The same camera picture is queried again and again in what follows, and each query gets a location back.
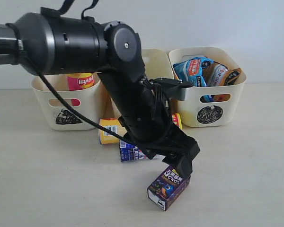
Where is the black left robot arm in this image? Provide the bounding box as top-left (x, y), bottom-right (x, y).
top-left (0, 8), bottom-right (200, 175)

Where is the cream bin triangle mark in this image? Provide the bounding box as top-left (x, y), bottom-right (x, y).
top-left (32, 75), bottom-right (108, 131)

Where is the cream bin circle mark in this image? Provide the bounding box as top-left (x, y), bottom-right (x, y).
top-left (168, 46), bottom-right (247, 128)

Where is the purple juice carton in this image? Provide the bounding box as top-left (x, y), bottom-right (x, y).
top-left (147, 166), bottom-right (191, 211)

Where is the pink yellow Lays can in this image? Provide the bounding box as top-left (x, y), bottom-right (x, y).
top-left (65, 72), bottom-right (95, 107)

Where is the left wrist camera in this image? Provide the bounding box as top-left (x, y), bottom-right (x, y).
top-left (150, 78), bottom-right (194, 101)

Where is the orange instant noodle packet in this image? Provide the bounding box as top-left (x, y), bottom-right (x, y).
top-left (200, 61), bottom-right (242, 103)

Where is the long yellow chips can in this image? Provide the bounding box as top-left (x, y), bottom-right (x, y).
top-left (98, 113), bottom-right (183, 145)

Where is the blue white milk carton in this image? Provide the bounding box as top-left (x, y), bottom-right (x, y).
top-left (119, 140), bottom-right (148, 162)

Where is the blue instant noodle packet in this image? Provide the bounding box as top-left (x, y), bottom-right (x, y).
top-left (172, 55), bottom-right (215, 104)

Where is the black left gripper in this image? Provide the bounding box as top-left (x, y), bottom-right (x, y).
top-left (124, 125), bottom-right (200, 177)

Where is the cream bin square mark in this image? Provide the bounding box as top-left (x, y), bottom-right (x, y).
top-left (103, 49), bottom-right (174, 119)

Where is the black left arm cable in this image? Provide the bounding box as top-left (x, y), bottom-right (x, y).
top-left (4, 0), bottom-right (176, 152)

